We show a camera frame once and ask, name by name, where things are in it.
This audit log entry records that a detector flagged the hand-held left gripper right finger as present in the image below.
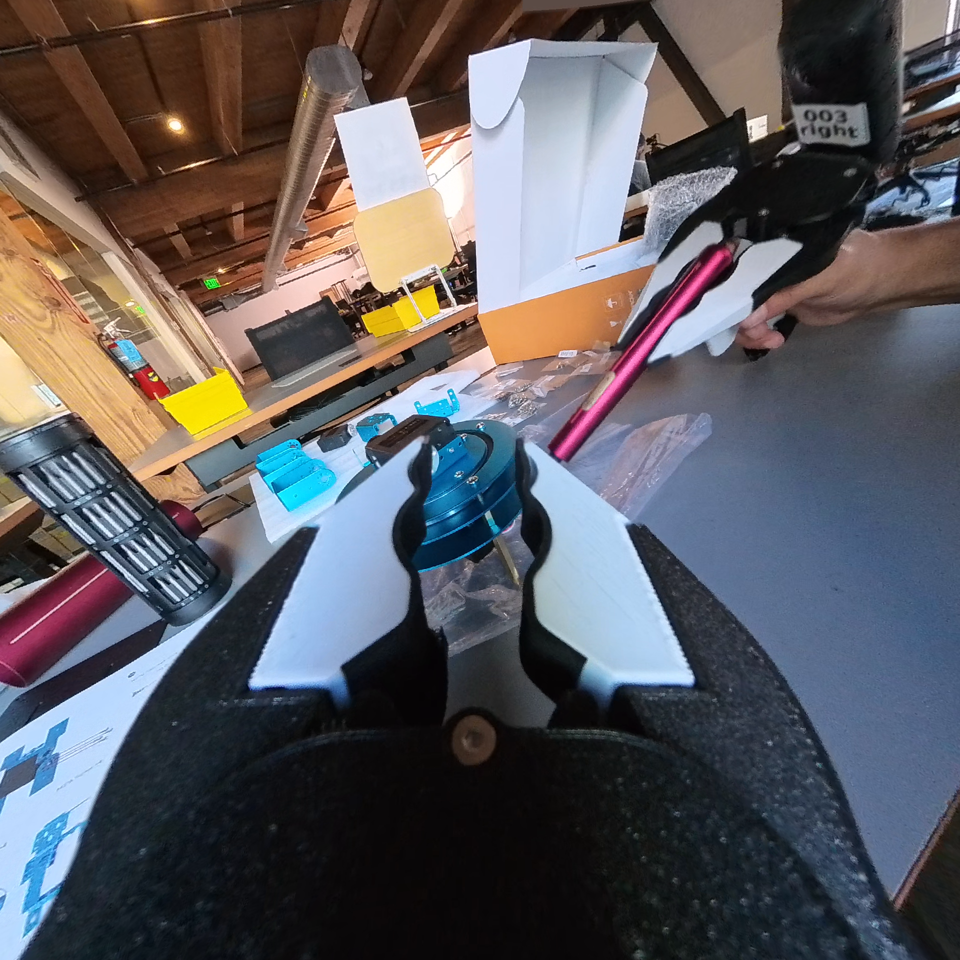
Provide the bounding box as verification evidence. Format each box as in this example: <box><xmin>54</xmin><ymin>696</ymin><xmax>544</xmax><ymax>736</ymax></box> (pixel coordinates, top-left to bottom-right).
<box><xmin>513</xmin><ymin>441</ymin><xmax>696</xmax><ymax>710</ymax></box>

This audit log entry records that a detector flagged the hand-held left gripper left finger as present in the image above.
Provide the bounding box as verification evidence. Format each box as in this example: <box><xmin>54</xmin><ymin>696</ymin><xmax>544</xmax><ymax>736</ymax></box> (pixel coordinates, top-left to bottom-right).
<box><xmin>248</xmin><ymin>435</ymin><xmax>451</xmax><ymax>717</ymax></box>

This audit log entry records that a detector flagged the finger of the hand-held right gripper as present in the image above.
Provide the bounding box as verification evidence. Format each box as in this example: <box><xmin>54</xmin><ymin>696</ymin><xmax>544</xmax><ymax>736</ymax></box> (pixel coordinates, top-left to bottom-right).
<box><xmin>647</xmin><ymin>238</ymin><xmax>796</xmax><ymax>366</ymax></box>
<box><xmin>617</xmin><ymin>222</ymin><xmax>735</xmax><ymax>348</ymax></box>

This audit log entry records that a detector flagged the red electric screwdriver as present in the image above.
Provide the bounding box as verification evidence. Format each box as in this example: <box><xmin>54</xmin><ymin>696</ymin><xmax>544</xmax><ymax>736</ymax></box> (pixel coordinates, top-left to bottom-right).
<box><xmin>547</xmin><ymin>241</ymin><xmax>735</xmax><ymax>462</ymax></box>

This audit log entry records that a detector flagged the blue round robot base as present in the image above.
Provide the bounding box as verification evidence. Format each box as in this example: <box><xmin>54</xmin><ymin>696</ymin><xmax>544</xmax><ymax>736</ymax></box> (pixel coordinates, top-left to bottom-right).
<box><xmin>333</xmin><ymin>416</ymin><xmax>526</xmax><ymax>590</ymax></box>

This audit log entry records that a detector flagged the wood-edged grey desk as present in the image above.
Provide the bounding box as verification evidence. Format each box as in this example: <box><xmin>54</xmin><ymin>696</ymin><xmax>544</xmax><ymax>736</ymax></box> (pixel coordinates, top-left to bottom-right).
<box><xmin>127</xmin><ymin>300</ymin><xmax>481</xmax><ymax>489</ymax></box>

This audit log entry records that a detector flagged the person's right hand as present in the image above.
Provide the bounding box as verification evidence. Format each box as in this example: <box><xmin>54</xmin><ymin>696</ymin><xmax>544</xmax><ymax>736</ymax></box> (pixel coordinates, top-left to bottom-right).
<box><xmin>735</xmin><ymin>228</ymin><xmax>901</xmax><ymax>352</ymax></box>

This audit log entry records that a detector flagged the grey bubble wrap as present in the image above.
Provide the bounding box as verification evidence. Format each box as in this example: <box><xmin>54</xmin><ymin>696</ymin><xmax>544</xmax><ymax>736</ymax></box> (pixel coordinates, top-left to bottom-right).
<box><xmin>643</xmin><ymin>166</ymin><xmax>740</xmax><ymax>252</ymax></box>

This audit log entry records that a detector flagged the white foam sheet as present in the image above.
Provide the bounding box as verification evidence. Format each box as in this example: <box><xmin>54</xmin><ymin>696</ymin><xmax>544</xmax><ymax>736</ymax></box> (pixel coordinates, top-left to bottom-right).
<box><xmin>247</xmin><ymin>367</ymin><xmax>496</xmax><ymax>541</ymax></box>

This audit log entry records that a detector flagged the group of blue metal brackets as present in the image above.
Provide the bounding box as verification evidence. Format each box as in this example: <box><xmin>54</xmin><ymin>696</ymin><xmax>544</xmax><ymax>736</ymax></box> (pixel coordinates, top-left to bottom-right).
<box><xmin>255</xmin><ymin>386</ymin><xmax>462</xmax><ymax>511</ymax></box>

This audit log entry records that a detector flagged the clear plastic bag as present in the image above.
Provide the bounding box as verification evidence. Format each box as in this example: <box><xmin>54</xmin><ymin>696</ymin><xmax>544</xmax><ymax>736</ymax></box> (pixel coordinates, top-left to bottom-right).
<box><xmin>420</xmin><ymin>412</ymin><xmax>714</xmax><ymax>654</ymax></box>

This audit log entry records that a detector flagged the white and orange open box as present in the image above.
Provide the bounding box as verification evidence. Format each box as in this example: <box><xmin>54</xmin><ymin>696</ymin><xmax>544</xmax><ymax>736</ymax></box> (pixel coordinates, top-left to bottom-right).
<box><xmin>466</xmin><ymin>39</ymin><xmax>661</xmax><ymax>366</ymax></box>

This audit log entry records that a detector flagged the white flat keyboard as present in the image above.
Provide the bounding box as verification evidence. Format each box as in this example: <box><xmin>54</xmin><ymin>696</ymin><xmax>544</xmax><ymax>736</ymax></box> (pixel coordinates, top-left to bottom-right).
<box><xmin>270</xmin><ymin>360</ymin><xmax>361</xmax><ymax>387</ymax></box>

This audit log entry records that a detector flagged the yellow plastic bin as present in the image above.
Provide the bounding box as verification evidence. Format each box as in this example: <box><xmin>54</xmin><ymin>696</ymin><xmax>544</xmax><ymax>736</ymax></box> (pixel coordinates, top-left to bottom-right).
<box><xmin>157</xmin><ymin>367</ymin><xmax>251</xmax><ymax>436</ymax></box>
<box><xmin>360</xmin><ymin>285</ymin><xmax>440</xmax><ymax>339</ymax></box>

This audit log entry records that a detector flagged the black screwdriver bit holder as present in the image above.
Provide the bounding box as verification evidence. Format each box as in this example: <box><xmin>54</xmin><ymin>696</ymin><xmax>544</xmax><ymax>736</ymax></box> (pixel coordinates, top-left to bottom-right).
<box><xmin>0</xmin><ymin>412</ymin><xmax>232</xmax><ymax>627</ymax></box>

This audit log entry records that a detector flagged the gold rounded board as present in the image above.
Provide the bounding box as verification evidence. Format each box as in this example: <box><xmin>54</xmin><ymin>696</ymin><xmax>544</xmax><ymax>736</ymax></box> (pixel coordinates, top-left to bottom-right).
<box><xmin>352</xmin><ymin>187</ymin><xmax>455</xmax><ymax>294</ymax></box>

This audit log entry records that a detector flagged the printed assembly instruction sheet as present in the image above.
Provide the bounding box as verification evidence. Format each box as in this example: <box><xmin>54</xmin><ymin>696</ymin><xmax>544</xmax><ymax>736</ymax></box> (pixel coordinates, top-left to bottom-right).
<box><xmin>0</xmin><ymin>600</ymin><xmax>204</xmax><ymax>946</ymax></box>

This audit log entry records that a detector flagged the red cylindrical case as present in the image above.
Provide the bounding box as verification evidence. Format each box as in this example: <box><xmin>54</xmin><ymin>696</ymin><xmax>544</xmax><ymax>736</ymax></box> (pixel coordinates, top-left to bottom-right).
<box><xmin>0</xmin><ymin>501</ymin><xmax>204</xmax><ymax>687</ymax></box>

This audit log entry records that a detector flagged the red fire extinguisher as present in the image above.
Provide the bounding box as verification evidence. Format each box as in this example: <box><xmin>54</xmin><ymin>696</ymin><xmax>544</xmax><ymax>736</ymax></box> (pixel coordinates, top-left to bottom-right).
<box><xmin>101</xmin><ymin>318</ymin><xmax>170</xmax><ymax>401</ymax></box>

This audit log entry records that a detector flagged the blank white card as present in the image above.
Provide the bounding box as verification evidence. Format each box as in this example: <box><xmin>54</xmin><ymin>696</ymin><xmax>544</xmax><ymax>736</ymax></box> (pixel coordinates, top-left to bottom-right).
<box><xmin>333</xmin><ymin>97</ymin><xmax>432</xmax><ymax>213</ymax></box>

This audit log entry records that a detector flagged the wooden pillar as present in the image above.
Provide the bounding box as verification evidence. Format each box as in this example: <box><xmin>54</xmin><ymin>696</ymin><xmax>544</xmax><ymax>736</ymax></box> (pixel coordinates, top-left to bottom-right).
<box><xmin>0</xmin><ymin>210</ymin><xmax>204</xmax><ymax>500</ymax></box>

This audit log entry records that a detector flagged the white wire stand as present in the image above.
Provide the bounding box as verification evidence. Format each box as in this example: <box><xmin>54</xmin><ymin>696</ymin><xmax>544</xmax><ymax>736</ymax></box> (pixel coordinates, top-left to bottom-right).
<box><xmin>397</xmin><ymin>264</ymin><xmax>460</xmax><ymax>324</ymax></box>

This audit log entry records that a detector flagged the silver duct with capped end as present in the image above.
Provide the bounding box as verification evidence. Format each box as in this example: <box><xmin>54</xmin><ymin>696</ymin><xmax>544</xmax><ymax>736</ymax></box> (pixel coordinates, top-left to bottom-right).
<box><xmin>262</xmin><ymin>45</ymin><xmax>363</xmax><ymax>297</ymax></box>

